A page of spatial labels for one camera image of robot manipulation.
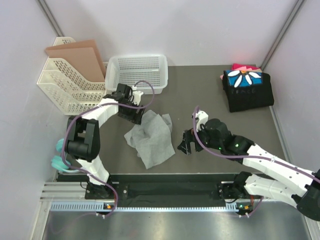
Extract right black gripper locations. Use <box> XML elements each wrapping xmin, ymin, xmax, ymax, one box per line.
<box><xmin>177</xmin><ymin>122</ymin><xmax>223</xmax><ymax>156</ymax></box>

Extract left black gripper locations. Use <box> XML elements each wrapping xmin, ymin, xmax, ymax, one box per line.
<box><xmin>118</xmin><ymin>99</ymin><xmax>146</xmax><ymax>126</ymax></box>

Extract grey t shirt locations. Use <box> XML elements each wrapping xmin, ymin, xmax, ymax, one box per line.
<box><xmin>124</xmin><ymin>110</ymin><xmax>176</xmax><ymax>170</ymax></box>

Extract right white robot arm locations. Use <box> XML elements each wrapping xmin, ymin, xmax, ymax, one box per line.
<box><xmin>177</xmin><ymin>117</ymin><xmax>320</xmax><ymax>221</ymax></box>

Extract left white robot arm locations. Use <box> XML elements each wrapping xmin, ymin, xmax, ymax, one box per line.
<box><xmin>62</xmin><ymin>83</ymin><xmax>145</xmax><ymax>200</ymax></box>

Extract white perforated plastic basket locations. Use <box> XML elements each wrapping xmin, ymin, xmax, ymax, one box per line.
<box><xmin>105</xmin><ymin>54</ymin><xmax>169</xmax><ymax>95</ymax></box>

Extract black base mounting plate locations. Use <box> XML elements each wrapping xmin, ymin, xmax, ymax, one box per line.
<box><xmin>54</xmin><ymin>173</ymin><xmax>253</xmax><ymax>207</ymax></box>

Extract cream perforated file organizer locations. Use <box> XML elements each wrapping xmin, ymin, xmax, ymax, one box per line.
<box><xmin>36</xmin><ymin>37</ymin><xmax>106</xmax><ymax>115</ymax></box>

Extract black folded flower t shirt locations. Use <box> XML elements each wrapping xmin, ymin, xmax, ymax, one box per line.
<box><xmin>222</xmin><ymin>70</ymin><xmax>275</xmax><ymax>113</ymax></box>

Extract brown cardboard folder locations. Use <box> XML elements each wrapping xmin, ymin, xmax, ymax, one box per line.
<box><xmin>45</xmin><ymin>39</ymin><xmax>106</xmax><ymax>83</ymax></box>

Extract teal cat ear headphones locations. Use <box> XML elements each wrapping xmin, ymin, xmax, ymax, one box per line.
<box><xmin>51</xmin><ymin>138</ymin><xmax>82</xmax><ymax>174</ymax></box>

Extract pink folded t shirt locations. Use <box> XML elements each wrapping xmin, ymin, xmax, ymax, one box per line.
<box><xmin>231</xmin><ymin>63</ymin><xmax>262</xmax><ymax>73</ymax></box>

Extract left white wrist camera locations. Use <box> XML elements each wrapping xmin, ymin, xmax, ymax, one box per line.
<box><xmin>129</xmin><ymin>85</ymin><xmax>144</xmax><ymax>107</ymax></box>

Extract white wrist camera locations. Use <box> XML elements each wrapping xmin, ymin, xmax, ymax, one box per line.
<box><xmin>193</xmin><ymin>110</ymin><xmax>209</xmax><ymax>132</ymax></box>
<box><xmin>129</xmin><ymin>85</ymin><xmax>144</xmax><ymax>107</ymax></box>

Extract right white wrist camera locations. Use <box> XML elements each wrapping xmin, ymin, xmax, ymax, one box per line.
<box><xmin>193</xmin><ymin>110</ymin><xmax>209</xmax><ymax>132</ymax></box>

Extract grey slotted cable duct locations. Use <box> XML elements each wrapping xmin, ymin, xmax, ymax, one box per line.
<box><xmin>50</xmin><ymin>201</ymin><xmax>250</xmax><ymax>213</ymax></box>

